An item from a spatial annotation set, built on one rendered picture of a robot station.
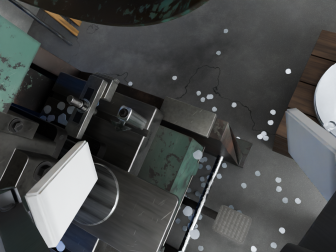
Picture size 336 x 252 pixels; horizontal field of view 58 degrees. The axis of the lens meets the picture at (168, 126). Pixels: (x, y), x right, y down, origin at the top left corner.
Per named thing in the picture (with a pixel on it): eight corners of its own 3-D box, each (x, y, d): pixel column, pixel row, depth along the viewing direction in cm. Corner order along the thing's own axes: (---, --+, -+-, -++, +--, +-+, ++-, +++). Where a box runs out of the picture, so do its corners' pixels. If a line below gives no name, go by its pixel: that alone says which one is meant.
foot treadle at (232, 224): (253, 217, 114) (252, 218, 109) (243, 242, 113) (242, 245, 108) (124, 158, 135) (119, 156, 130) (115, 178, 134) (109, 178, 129)
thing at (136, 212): (194, 197, 68) (179, 197, 56) (169, 256, 67) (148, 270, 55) (106, 155, 77) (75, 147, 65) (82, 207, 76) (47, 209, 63)
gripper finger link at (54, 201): (56, 248, 15) (42, 249, 15) (98, 179, 21) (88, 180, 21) (37, 193, 14) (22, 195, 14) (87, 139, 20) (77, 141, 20)
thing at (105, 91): (119, 81, 75) (98, 63, 65) (91, 143, 73) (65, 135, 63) (100, 74, 77) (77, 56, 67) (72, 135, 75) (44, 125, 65)
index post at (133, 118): (147, 119, 70) (131, 107, 61) (142, 131, 70) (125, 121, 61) (137, 115, 71) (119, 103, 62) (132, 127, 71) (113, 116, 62)
